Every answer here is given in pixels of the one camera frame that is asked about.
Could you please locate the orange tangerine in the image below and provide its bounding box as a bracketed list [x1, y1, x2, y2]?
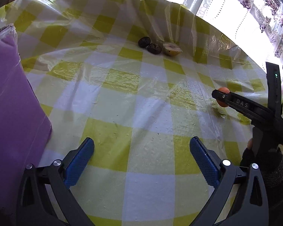
[216, 88, 230, 108]

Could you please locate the person's right forearm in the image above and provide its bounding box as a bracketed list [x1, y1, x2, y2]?
[262, 181, 283, 217]

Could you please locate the dark wrinkled passion fruit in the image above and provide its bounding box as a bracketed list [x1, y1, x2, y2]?
[147, 43, 162, 55]
[138, 36, 151, 48]

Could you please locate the yellow checked plastic tablecloth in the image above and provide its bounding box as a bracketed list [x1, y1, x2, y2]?
[0, 0, 283, 226]

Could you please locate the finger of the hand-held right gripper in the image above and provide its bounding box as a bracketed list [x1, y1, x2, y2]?
[212, 89, 235, 109]

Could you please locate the wrapped yellow pear half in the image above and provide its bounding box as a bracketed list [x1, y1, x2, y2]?
[162, 42, 183, 57]

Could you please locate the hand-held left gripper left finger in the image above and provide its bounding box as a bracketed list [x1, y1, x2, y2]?
[16, 137, 95, 226]

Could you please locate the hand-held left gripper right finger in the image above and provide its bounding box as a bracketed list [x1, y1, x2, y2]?
[190, 136, 270, 226]

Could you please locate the floral lace curtain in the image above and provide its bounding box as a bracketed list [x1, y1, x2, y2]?
[196, 0, 283, 80]

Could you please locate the person's right hand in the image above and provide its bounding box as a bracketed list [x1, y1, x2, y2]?
[240, 138, 283, 182]

